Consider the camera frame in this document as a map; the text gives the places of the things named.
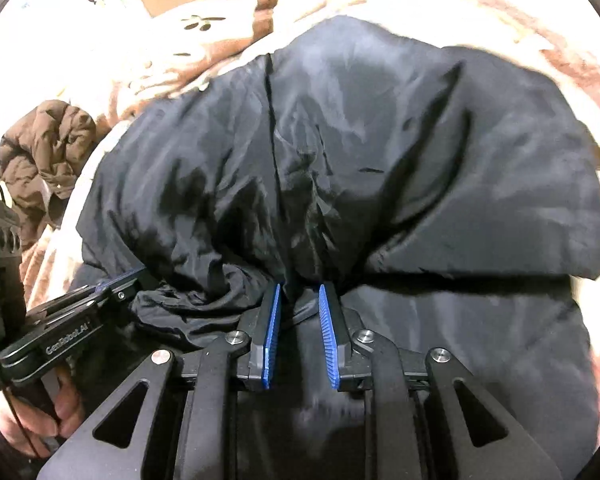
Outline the brown printed fleece blanket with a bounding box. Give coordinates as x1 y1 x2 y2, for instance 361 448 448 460
15 0 600 411

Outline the brown puffer jacket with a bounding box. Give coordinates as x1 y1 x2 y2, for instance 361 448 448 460
0 100 99 253

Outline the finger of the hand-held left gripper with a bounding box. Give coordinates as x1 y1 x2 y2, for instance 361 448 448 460
69 266 154 307
26 284 142 334

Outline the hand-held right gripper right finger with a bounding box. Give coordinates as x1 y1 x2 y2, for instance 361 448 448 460
318 282 564 480

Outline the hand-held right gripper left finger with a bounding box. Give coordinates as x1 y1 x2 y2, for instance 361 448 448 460
36 280 284 480

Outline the person's left hand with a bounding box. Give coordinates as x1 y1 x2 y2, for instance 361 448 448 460
0 364 87 457

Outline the person's left forearm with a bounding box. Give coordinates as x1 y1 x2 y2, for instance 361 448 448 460
0 400 43 480

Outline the black puffer jacket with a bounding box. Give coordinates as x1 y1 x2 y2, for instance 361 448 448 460
75 14 600 480

